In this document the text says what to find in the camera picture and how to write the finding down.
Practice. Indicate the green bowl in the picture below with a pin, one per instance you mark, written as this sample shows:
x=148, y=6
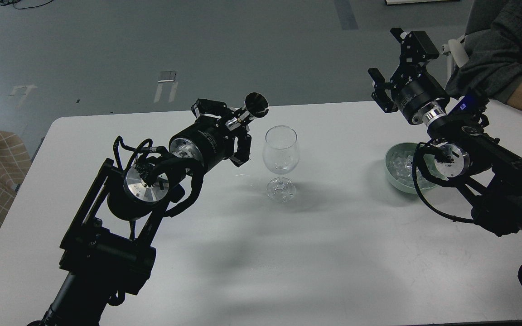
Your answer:
x=423, y=184

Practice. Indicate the pile of clear ice cubes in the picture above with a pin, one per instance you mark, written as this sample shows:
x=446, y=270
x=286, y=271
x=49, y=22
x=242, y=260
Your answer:
x=399, y=169

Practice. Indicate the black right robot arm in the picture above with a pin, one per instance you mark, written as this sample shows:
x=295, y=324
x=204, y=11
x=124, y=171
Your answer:
x=459, y=153

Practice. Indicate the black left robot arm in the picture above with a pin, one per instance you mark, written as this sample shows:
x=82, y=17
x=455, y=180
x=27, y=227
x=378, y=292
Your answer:
x=107, y=247

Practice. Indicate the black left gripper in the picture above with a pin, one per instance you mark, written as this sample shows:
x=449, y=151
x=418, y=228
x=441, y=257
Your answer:
x=209, y=143

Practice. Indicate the person in grey jacket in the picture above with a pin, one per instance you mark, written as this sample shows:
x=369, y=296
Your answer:
x=493, y=42

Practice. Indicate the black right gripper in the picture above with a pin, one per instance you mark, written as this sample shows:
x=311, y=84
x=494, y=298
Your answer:
x=411, y=86

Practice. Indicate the clear wine glass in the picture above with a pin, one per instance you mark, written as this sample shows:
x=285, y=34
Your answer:
x=281, y=156

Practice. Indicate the steel cocktail jigger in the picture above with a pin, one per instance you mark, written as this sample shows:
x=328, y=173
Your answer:
x=255, y=106

